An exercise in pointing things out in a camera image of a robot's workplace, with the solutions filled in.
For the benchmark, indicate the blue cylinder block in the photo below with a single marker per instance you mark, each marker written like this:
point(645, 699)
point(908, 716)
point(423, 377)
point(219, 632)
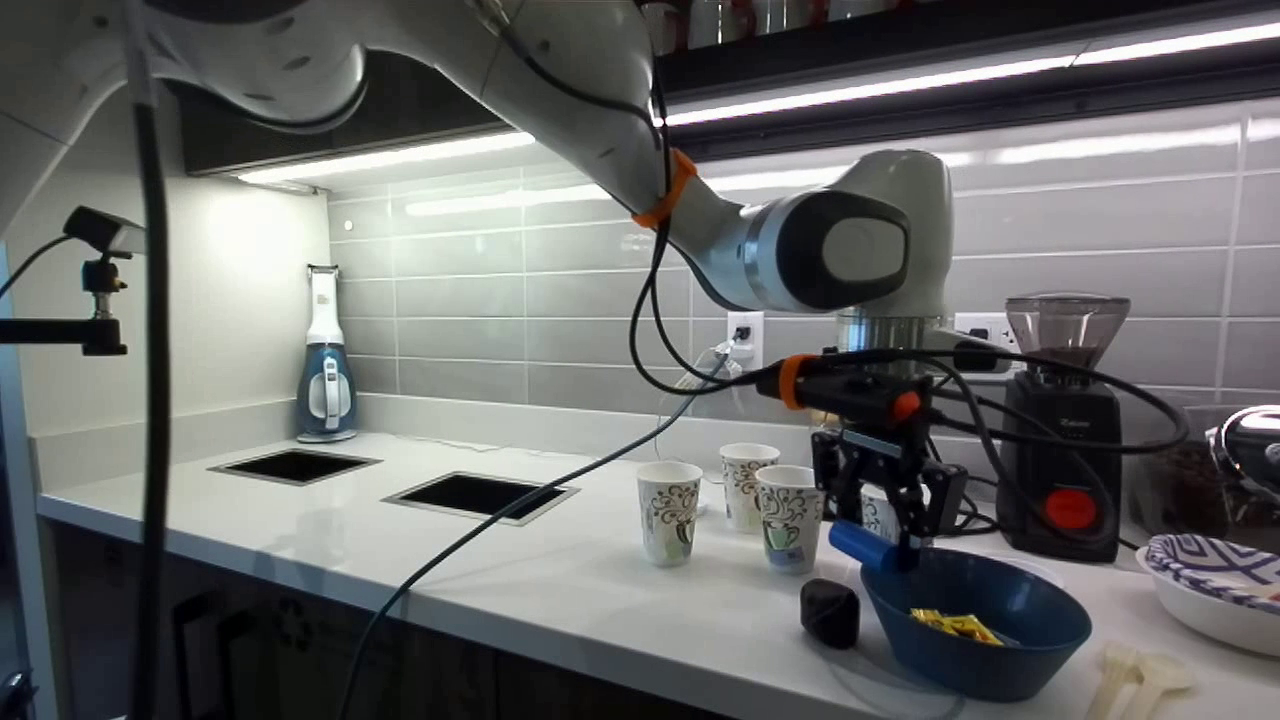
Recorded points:
point(860, 545)

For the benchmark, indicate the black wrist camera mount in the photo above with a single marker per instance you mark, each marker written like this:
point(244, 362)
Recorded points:
point(855, 387)

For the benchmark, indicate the patterned white paper cup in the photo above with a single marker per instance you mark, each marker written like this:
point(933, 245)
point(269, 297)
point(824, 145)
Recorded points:
point(788, 521)
point(669, 515)
point(877, 515)
point(747, 484)

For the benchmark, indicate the translucent plastic spoon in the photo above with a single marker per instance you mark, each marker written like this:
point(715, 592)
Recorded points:
point(1133, 677)

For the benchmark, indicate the steel framed counter opening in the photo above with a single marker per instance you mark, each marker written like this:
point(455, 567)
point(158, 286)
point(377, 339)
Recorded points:
point(473, 495)

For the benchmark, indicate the under cabinet light strip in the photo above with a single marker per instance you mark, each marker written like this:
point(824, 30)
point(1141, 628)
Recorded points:
point(963, 74)
point(386, 156)

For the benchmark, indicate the shiny steel kettle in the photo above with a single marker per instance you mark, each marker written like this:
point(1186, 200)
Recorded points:
point(1252, 463)

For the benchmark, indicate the black vertical pole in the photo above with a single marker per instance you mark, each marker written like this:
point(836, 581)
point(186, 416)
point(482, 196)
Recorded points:
point(152, 400)

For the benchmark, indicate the white wall outlet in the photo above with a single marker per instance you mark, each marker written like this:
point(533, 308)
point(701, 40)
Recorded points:
point(747, 326)
point(984, 326)

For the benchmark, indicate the small black camera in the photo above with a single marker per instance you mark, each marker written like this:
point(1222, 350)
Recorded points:
point(105, 230)

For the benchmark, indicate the blue white patterned bowl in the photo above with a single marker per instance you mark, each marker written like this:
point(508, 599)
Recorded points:
point(1222, 584)

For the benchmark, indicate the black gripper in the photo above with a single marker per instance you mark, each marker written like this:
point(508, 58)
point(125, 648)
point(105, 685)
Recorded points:
point(843, 467)

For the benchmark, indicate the blue dish soap bottle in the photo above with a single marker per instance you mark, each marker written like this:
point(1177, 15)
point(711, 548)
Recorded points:
point(326, 362)

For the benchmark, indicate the dark blue bowl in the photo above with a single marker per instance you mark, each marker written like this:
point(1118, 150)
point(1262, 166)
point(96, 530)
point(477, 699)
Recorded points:
point(933, 661)

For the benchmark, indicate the short yellow sauce packet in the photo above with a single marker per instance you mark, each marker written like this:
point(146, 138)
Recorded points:
point(983, 632)

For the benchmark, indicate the small black round object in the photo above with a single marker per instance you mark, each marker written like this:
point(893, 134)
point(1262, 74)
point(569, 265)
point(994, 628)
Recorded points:
point(828, 612)

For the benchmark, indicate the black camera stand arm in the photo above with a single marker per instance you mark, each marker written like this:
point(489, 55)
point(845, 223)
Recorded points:
point(64, 332)

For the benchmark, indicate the black coffee grinder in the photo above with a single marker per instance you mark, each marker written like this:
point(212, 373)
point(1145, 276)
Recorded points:
point(1062, 453)

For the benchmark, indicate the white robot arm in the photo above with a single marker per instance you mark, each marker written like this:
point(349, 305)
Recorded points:
point(533, 66)

